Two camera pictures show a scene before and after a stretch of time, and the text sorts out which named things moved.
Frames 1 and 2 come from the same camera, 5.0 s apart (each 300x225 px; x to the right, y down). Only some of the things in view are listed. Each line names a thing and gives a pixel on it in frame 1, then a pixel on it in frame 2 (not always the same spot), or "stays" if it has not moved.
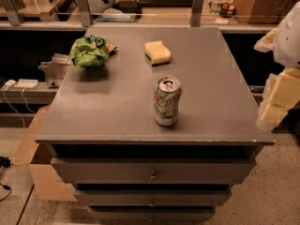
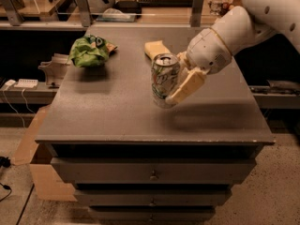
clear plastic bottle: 217,1 stays
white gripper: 288,37 to 206,51
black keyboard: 166,2 stays
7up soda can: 166,100 to 165,76
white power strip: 27,83 stays
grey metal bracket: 54,69 stays
